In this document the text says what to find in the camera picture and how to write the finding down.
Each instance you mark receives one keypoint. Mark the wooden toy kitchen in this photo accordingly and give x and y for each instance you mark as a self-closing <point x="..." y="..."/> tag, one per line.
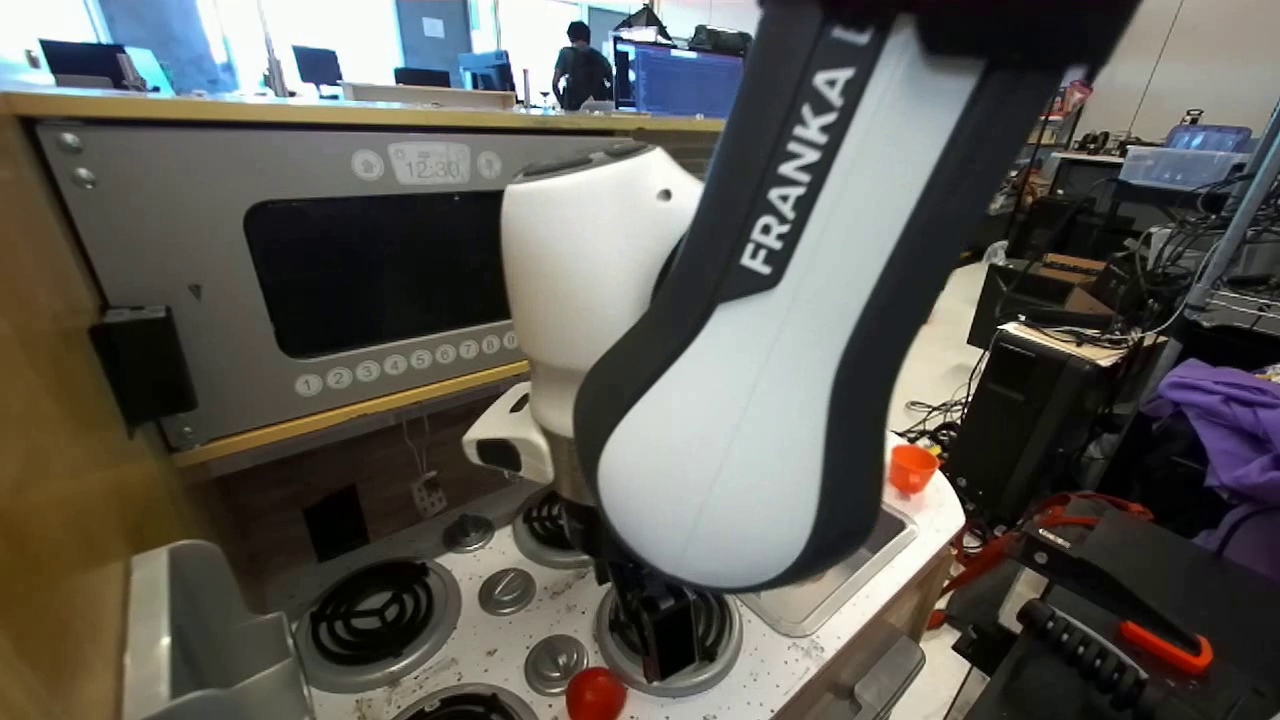
<point x="81" y="533"/>

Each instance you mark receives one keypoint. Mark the blue partition screen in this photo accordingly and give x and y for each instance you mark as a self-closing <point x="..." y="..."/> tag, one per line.
<point x="687" y="81"/>

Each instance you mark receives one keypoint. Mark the grey toy microwave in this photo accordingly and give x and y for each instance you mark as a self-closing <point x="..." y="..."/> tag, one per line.
<point x="163" y="242"/>

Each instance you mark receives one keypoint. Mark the small black box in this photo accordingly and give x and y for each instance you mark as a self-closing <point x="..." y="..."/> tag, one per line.
<point x="144" y="365"/>

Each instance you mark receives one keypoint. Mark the blue equipment box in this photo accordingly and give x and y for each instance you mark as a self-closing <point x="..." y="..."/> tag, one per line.
<point x="1185" y="154"/>

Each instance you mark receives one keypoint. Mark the person in dark clothes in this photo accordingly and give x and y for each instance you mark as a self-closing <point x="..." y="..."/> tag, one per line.
<point x="580" y="66"/>

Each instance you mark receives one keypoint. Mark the black stove burner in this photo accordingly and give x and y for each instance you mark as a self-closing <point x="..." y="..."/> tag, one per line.
<point x="376" y="612"/>
<point x="712" y="643"/>
<point x="549" y="522"/>
<point x="465" y="706"/>

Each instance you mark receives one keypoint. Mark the black computer case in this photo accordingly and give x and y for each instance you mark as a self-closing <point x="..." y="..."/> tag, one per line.
<point x="1043" y="413"/>

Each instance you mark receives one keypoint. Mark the grey metal stand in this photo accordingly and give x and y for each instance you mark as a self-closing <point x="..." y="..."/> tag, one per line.
<point x="1234" y="213"/>

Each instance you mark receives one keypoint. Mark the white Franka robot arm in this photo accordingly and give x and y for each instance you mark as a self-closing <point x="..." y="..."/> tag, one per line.
<point x="803" y="335"/>

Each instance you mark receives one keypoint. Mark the purple cloth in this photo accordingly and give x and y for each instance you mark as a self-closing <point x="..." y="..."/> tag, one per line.
<point x="1223" y="425"/>

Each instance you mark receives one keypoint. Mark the grey plastic holder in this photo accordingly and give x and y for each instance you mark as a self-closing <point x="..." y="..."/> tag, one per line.
<point x="215" y="643"/>

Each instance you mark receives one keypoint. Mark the silver toy sink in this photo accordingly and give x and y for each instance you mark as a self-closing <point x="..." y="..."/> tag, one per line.
<point x="824" y="586"/>

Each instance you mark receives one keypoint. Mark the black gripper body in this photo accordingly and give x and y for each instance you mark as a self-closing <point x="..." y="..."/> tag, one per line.
<point x="637" y="565"/>

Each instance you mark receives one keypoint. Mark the dark computer monitor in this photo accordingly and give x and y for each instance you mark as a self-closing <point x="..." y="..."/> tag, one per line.
<point x="486" y="71"/>
<point x="318" y="66"/>
<point x="81" y="62"/>

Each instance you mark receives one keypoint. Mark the silver stove knob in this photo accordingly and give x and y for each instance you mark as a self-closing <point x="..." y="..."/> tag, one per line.
<point x="554" y="661"/>
<point x="505" y="589"/>
<point x="469" y="528"/>

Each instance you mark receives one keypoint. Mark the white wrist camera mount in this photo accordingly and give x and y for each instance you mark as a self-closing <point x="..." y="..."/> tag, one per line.
<point x="512" y="425"/>

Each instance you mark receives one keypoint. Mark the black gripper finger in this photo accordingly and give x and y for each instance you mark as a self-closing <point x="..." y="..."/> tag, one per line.
<point x="674" y="643"/>
<point x="631" y="605"/>

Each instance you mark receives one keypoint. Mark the black square wall plate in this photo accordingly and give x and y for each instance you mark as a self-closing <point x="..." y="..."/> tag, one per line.
<point x="339" y="522"/>

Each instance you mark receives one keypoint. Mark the small orange toy object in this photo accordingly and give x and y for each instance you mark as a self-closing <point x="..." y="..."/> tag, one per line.
<point x="599" y="694"/>

